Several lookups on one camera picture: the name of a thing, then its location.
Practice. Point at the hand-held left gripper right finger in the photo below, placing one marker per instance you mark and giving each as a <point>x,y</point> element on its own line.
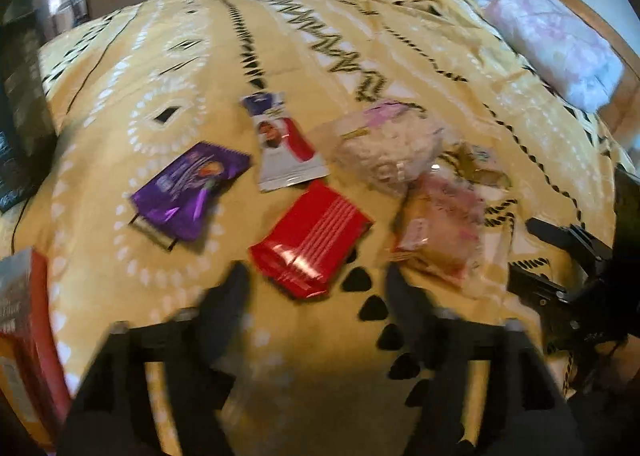
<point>405,301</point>

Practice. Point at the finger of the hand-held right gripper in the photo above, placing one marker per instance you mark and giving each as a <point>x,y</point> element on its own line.
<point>535,286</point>
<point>560,236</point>

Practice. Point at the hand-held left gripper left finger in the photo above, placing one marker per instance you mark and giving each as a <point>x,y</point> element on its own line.
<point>225,296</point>

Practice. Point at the clear pastry packet red print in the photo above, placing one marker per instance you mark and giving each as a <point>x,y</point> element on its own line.
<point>440,231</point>

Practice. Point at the white red snack packet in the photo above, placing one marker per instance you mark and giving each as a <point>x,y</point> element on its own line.
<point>285,145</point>

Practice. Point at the gold snack packet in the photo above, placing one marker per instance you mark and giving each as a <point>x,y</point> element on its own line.
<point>475,165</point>

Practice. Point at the dark violet snack packet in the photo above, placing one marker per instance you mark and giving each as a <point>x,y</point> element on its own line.
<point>190,186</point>

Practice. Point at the clear packet white pastry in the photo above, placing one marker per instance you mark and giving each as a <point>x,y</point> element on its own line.
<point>385,145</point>

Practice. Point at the red cardboard box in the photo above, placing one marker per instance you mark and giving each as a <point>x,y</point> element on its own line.
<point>47,336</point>

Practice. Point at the pink white quilt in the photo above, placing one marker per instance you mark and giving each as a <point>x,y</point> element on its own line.
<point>525,25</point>

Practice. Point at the orange box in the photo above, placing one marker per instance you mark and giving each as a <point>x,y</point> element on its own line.
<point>15,376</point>

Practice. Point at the yellow patterned blanket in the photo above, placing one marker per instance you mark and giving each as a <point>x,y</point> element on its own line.
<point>150,60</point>

